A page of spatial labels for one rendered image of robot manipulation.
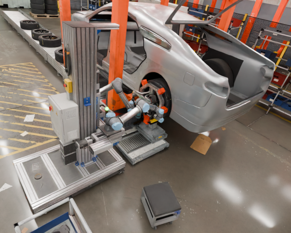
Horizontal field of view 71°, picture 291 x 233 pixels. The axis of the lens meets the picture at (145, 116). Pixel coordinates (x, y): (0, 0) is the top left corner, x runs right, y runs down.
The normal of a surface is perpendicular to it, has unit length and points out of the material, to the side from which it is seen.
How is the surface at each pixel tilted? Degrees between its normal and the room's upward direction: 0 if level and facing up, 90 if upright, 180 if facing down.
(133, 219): 0
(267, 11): 90
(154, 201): 0
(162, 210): 0
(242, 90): 90
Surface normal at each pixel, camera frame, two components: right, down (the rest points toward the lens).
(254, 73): -0.77, 0.26
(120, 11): 0.63, 0.51
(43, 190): 0.15, -0.82
